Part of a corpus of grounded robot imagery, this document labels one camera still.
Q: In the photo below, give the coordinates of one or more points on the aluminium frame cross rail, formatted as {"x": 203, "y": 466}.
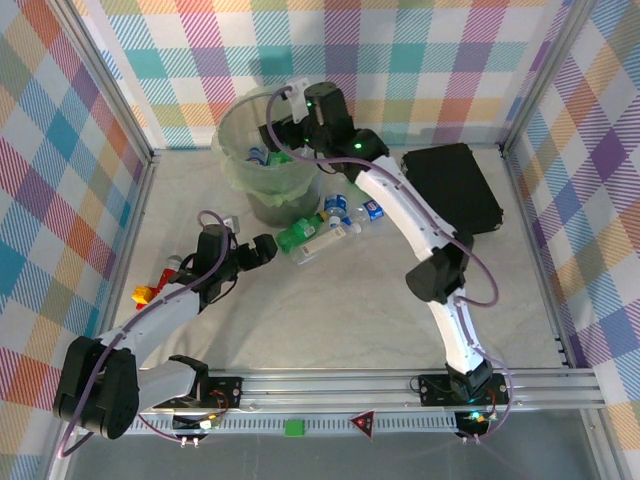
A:
{"x": 325, "y": 390}

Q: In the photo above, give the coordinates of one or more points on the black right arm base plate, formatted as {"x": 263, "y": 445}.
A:
{"x": 435, "y": 390}

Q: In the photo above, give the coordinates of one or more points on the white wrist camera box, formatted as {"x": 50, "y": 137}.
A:
{"x": 231, "y": 222}
{"x": 298, "y": 97}

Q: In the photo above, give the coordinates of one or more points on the black hard case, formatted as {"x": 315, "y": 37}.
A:
{"x": 460, "y": 185}

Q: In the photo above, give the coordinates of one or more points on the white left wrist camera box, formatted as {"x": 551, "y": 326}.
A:
{"x": 231, "y": 222}

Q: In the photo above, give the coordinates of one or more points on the aluminium frame upright post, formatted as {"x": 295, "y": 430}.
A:
{"x": 106, "y": 75}
{"x": 545, "y": 75}

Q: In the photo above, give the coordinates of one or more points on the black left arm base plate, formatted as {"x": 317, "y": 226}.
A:
{"x": 225, "y": 390}

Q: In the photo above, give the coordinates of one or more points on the red triangle button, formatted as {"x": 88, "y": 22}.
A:
{"x": 364, "y": 424}

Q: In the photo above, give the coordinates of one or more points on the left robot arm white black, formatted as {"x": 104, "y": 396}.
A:
{"x": 150, "y": 312}

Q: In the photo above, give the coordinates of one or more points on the aluminium frame side rail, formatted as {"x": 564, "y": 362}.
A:
{"x": 532, "y": 225}
{"x": 144, "y": 185}

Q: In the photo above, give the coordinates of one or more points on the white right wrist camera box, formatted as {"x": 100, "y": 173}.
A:
{"x": 298, "y": 97}

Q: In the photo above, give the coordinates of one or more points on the grey mesh waste bin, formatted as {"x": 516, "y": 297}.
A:
{"x": 290, "y": 210}

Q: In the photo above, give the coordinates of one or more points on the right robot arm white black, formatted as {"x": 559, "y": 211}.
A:
{"x": 400, "y": 210}

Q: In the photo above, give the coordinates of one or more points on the green plastic bin liner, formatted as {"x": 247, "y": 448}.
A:
{"x": 250, "y": 180}

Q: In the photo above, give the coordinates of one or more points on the red label bottle grey cap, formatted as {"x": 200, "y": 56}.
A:
{"x": 160, "y": 282}

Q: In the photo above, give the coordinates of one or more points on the black controller board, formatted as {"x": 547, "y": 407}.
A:
{"x": 472, "y": 424}
{"x": 195, "y": 424}

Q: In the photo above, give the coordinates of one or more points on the green plastic block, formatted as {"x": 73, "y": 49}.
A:
{"x": 295, "y": 429}

